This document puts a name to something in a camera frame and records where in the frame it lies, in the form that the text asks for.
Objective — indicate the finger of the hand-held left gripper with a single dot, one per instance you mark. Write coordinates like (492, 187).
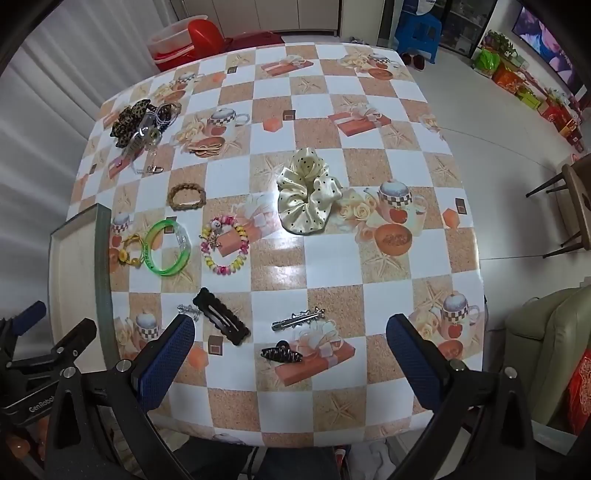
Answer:
(28, 315)
(64, 344)

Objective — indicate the small silver hair clip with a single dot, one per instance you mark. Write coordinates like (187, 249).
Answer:
(188, 311)

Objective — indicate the shallow grey-green box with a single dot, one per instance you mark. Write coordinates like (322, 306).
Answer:
(76, 281)

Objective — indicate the pile of colourful gift boxes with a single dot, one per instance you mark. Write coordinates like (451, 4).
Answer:
(545, 99)

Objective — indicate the pair of slippers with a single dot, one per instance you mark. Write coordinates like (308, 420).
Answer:
(414, 61)

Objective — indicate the leopard print scrunchie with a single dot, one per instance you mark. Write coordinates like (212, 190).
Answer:
(128, 121)

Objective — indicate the small black claw clip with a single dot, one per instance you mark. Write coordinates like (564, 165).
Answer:
(280, 354)

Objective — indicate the red plastic basin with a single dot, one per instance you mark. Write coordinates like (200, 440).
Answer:
(205, 34)

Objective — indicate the red patterned cushion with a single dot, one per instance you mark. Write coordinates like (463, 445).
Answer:
(581, 392)

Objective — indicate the clear plastic container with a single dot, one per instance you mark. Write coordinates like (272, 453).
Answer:
(168, 46)

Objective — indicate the silver alligator hair clip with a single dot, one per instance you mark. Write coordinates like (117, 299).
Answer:
(295, 320)

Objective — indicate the wooden chair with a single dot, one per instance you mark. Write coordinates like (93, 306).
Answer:
(572, 194)

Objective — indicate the wooden butterfly hair clip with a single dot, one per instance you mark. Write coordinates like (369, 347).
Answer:
(205, 148)

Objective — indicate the glass door cabinet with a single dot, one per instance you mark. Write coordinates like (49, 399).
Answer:
(461, 25)

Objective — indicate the clear plastic claw clip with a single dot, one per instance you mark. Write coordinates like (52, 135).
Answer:
(144, 134)

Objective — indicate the black scalloped snap hair clip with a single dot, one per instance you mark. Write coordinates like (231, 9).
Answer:
(221, 316)

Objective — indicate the wall television screen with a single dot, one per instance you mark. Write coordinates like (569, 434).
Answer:
(549, 50)

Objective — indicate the blue plastic stool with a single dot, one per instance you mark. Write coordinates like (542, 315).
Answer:
(420, 32)

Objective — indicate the beige sofa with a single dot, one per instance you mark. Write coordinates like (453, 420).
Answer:
(540, 350)

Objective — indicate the white curtain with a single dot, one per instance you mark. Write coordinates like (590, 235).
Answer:
(51, 129)

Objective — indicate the green potted plant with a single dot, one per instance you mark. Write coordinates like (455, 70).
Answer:
(501, 42)

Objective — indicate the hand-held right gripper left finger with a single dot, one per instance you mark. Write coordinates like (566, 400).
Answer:
(171, 355)

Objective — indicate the cream polka dot scrunchie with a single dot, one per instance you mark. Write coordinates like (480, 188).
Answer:
(302, 194)

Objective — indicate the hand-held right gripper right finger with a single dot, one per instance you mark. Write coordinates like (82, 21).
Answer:
(411, 364)

